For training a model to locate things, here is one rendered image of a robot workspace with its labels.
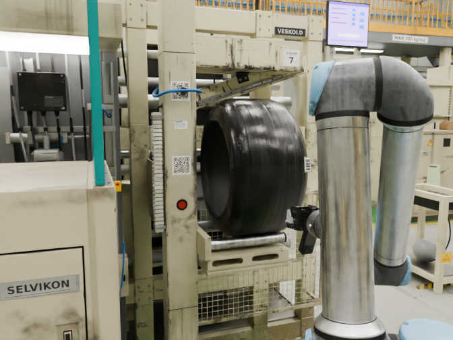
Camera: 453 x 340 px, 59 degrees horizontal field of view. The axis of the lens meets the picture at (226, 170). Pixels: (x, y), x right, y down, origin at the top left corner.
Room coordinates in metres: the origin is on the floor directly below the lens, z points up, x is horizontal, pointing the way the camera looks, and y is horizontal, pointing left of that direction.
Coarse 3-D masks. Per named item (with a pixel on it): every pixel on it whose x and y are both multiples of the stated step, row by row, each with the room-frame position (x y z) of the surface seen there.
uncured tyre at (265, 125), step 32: (224, 128) 1.56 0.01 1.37; (256, 128) 1.50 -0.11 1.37; (288, 128) 1.54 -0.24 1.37; (224, 160) 2.01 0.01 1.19; (256, 160) 1.44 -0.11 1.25; (288, 160) 1.49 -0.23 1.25; (224, 192) 1.96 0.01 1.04; (256, 192) 1.44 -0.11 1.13; (288, 192) 1.49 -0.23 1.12; (224, 224) 1.58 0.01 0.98; (256, 224) 1.52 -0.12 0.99
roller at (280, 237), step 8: (280, 232) 1.65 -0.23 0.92; (216, 240) 1.54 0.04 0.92; (224, 240) 1.55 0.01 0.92; (232, 240) 1.56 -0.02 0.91; (240, 240) 1.57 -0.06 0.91; (248, 240) 1.58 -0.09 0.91; (256, 240) 1.59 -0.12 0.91; (264, 240) 1.60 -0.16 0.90; (272, 240) 1.61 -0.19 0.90; (280, 240) 1.62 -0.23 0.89; (216, 248) 1.54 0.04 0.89; (224, 248) 1.55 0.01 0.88
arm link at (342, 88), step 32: (320, 64) 0.87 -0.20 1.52; (352, 64) 0.85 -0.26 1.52; (320, 96) 0.85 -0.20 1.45; (352, 96) 0.83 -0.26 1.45; (320, 128) 0.86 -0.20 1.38; (352, 128) 0.82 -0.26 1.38; (320, 160) 0.85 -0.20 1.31; (352, 160) 0.81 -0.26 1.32; (320, 192) 0.85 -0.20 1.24; (352, 192) 0.80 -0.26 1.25; (320, 224) 0.84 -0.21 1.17; (352, 224) 0.79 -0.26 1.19; (320, 256) 0.85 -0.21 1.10; (352, 256) 0.78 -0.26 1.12; (352, 288) 0.77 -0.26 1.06; (320, 320) 0.81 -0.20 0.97; (352, 320) 0.76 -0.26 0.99
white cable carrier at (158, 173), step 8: (152, 120) 1.58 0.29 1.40; (152, 128) 1.58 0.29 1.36; (152, 152) 1.59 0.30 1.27; (160, 160) 1.55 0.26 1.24; (160, 168) 1.55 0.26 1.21; (160, 176) 1.55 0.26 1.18; (160, 184) 1.55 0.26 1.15; (160, 192) 1.55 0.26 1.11; (160, 200) 1.55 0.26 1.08; (160, 208) 1.55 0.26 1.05; (160, 216) 1.55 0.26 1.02; (160, 224) 1.55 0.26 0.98
